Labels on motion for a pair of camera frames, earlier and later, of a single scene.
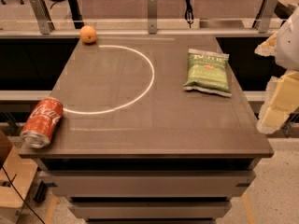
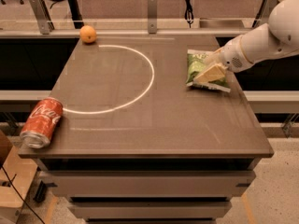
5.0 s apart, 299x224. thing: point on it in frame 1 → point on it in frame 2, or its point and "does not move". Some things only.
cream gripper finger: x=268 y=48 → x=215 y=57
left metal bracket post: x=46 y=21 does not move
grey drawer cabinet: x=149 y=189 does not move
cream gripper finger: x=281 y=99 → x=213 y=73
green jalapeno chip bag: x=208 y=71 does not move
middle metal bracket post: x=152 y=12 does not move
